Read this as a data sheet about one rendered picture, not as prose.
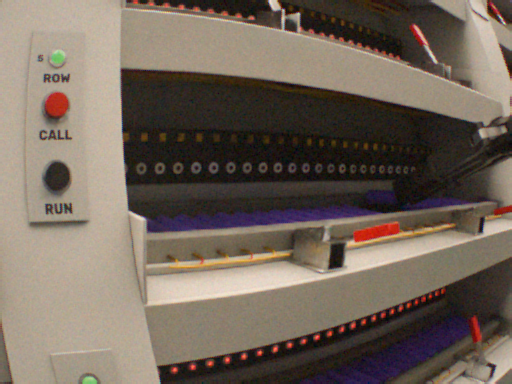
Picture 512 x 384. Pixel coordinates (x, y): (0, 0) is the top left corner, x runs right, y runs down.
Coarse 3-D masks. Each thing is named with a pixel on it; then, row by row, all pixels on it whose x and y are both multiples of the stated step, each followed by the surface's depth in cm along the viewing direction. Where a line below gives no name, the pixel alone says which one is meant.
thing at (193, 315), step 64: (128, 192) 47; (192, 192) 51; (256, 192) 56; (320, 192) 61; (448, 192) 77; (384, 256) 43; (448, 256) 48; (192, 320) 30; (256, 320) 33; (320, 320) 37
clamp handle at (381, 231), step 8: (392, 224) 33; (328, 232) 39; (360, 232) 35; (368, 232) 35; (376, 232) 34; (384, 232) 33; (392, 232) 33; (328, 240) 38; (336, 240) 37; (344, 240) 37; (352, 240) 36; (360, 240) 35
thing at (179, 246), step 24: (360, 216) 49; (384, 216) 49; (408, 216) 51; (432, 216) 54; (168, 240) 35; (192, 240) 36; (216, 240) 37; (240, 240) 38; (264, 240) 40; (288, 240) 41; (384, 240) 46; (192, 264) 34; (216, 264) 35
